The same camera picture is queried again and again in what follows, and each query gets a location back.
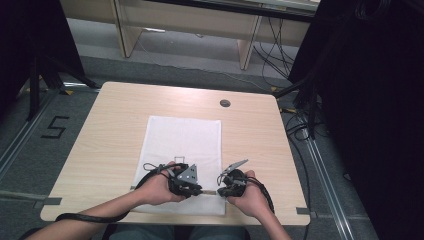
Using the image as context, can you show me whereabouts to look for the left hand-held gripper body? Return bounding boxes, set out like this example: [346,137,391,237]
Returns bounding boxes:
[168,163,202,198]

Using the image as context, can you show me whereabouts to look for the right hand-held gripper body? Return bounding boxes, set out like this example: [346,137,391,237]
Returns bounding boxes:
[218,159,250,198]

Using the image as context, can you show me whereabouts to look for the white mesh laundry bag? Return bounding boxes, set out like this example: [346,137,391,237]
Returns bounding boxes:
[131,115,227,216]

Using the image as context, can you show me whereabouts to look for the person's right hand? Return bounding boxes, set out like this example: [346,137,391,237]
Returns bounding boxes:
[226,169,273,220]

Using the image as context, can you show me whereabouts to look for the person's left hand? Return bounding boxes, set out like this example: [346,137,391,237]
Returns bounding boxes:
[134,161,188,206]

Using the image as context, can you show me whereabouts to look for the person's legs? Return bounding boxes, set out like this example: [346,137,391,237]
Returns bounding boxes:
[103,223,251,240]

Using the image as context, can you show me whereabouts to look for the black curtain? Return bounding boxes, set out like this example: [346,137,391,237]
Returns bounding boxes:
[0,0,86,116]
[288,0,424,240]

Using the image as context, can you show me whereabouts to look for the light wooden desk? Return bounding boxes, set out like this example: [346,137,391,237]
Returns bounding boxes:
[59,0,321,71]

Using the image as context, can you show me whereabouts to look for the black metal stand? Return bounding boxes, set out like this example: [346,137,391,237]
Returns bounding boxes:
[27,54,101,122]

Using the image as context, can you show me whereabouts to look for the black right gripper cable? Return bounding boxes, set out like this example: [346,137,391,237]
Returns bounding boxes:
[244,176,276,214]

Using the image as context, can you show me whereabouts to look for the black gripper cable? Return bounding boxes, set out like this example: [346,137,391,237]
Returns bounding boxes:
[54,162,190,224]
[244,176,276,214]

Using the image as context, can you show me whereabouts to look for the black floor cables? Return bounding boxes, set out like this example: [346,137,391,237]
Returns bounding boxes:
[279,106,331,141]

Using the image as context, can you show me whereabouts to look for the aluminium floor rail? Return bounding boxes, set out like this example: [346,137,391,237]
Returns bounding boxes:
[303,133,355,240]
[0,89,59,181]

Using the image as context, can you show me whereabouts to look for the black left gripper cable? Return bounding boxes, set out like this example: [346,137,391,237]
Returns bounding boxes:
[54,162,190,224]

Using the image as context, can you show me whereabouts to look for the hanging black cables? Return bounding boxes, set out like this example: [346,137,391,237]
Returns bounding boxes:
[252,16,298,88]

